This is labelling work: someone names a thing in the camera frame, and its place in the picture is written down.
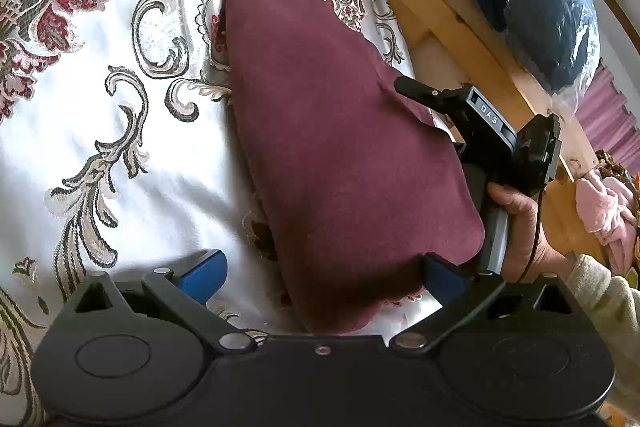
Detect purple pleated cloth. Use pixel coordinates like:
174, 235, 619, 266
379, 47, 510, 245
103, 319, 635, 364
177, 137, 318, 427
574, 63, 640, 168

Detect maroon cloth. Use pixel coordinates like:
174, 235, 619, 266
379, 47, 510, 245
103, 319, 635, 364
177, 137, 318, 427
219, 0, 487, 336

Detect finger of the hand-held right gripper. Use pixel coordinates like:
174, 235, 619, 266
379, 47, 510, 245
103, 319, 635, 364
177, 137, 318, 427
394, 75, 473, 114

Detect black cable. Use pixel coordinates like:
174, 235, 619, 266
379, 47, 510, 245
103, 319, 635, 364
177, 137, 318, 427
516, 187, 547, 284

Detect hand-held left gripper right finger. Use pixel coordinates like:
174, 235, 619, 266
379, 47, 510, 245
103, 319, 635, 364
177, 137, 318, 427
390, 253, 576, 354

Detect white floral bedspread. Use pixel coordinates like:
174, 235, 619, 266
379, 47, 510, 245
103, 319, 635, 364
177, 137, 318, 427
0, 0, 453, 427

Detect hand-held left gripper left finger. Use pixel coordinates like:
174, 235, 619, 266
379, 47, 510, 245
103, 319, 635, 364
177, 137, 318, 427
65, 249, 257, 354

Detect person's right hand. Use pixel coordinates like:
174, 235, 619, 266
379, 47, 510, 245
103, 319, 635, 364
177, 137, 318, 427
487, 182, 574, 284

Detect pink cloth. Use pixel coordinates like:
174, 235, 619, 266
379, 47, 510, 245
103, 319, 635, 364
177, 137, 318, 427
574, 169, 639, 275

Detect dark blue bundle in plastic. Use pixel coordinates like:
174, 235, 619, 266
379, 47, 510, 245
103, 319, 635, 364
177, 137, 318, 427
382, 0, 602, 110

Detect brown patterned cloth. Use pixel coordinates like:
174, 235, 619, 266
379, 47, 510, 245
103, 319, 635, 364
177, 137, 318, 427
594, 149, 640, 188

